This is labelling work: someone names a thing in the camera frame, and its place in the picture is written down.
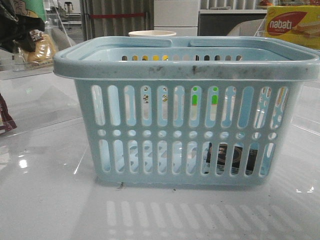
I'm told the clear acrylic display shelf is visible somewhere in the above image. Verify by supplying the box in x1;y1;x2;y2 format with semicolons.
0;8;85;136

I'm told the light blue plastic basket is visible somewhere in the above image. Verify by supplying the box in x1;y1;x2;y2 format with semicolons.
53;36;320;186

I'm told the green cartoon snack can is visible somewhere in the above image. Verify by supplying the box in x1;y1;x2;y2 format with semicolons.
13;0;47;22

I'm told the grey armchair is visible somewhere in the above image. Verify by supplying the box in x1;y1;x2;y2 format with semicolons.
227;19;265;37

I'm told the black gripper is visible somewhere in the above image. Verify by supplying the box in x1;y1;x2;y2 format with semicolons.
0;2;45;53

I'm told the yellow nabati wafer box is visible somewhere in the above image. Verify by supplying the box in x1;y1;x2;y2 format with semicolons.
264;5;320;50

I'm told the bread packet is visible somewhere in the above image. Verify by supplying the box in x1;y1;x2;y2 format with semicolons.
13;30;57;72

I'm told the white drawer cabinet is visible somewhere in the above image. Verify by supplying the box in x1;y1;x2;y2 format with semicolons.
153;0;200;36

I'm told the red cookie snack packet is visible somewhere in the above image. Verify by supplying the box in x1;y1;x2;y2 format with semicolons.
0;95;17;135

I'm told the yellow popcorn paper cup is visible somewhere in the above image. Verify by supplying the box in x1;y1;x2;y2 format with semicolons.
128;30;177;62

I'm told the dark tissue packet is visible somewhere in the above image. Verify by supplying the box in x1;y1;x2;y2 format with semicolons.
202;142;258;176

